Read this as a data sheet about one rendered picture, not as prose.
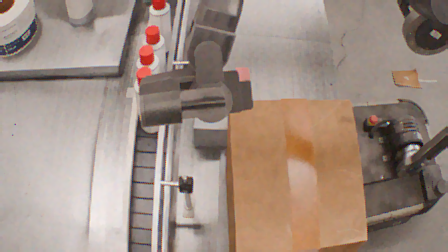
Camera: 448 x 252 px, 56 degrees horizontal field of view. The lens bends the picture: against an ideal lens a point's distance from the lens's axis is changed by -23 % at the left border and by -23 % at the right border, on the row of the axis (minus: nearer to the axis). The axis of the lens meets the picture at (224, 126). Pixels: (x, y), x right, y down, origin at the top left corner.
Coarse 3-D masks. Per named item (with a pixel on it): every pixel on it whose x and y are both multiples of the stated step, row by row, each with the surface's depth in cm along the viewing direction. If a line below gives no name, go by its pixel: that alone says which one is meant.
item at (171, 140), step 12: (180, 36) 136; (180, 48) 134; (132, 108) 124; (168, 132) 126; (168, 144) 120; (168, 156) 118; (168, 168) 117; (168, 180) 115; (168, 192) 114; (168, 204) 112; (168, 216) 111; (168, 228) 110; (168, 240) 109
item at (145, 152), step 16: (176, 0) 143; (176, 48) 133; (144, 144) 119; (144, 160) 117; (144, 176) 115; (144, 192) 113; (144, 208) 111; (160, 208) 111; (144, 224) 109; (160, 224) 109; (144, 240) 107; (160, 240) 107
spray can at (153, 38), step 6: (150, 30) 110; (156, 30) 110; (150, 36) 110; (156, 36) 110; (162, 36) 115; (144, 42) 113; (150, 42) 112; (156, 42) 112; (162, 42) 114; (156, 48) 113; (162, 48) 114; (156, 54) 114; (162, 54) 116; (162, 60) 118; (162, 66) 119; (162, 72) 121
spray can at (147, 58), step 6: (144, 48) 107; (150, 48) 107; (144, 54) 107; (150, 54) 107; (138, 60) 111; (144, 60) 108; (150, 60) 108; (156, 60) 111; (138, 66) 110; (150, 66) 110; (156, 66) 110; (156, 72) 112
